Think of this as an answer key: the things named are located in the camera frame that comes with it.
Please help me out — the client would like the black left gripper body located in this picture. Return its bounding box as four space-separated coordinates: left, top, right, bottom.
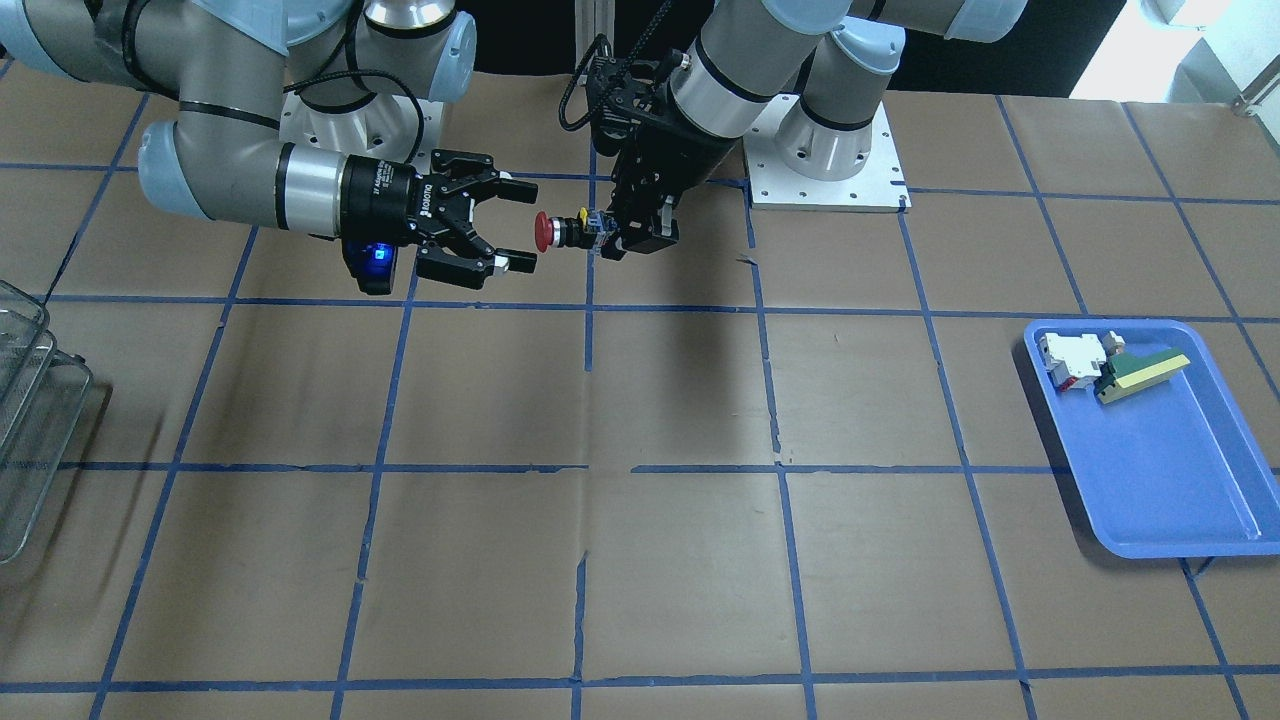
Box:
595 126 736 254

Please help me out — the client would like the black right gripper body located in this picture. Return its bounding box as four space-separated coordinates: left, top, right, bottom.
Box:
337 152 471 251

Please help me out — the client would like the red emergency stop button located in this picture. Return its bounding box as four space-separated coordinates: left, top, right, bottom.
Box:
532 208 617 252

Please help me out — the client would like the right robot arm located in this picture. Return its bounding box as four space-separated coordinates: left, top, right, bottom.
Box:
3 1 538 296

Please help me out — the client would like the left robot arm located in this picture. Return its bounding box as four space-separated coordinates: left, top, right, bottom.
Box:
534 1 1027 260

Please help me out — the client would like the white circuit breaker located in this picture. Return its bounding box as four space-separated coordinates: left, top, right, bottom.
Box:
1038 331 1126 393

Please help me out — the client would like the green yellow terminal block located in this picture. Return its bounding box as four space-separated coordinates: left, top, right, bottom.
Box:
1094 348 1190 404

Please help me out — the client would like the blue plastic tray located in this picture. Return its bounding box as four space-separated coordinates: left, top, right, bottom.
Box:
1023 318 1279 559

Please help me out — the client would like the black wrist camera blue light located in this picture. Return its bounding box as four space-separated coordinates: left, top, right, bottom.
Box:
340 238 398 296

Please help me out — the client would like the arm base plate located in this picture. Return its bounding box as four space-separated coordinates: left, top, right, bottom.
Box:
742 94 911 213
280 94 449 172

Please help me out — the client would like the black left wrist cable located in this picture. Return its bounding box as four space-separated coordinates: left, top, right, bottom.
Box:
558 0 676 156

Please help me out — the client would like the aluminium profile post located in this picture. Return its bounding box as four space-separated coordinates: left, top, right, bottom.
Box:
573 0 613 86

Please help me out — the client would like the wire mesh shelf basket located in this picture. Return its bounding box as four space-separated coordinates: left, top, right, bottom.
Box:
1 282 93 564

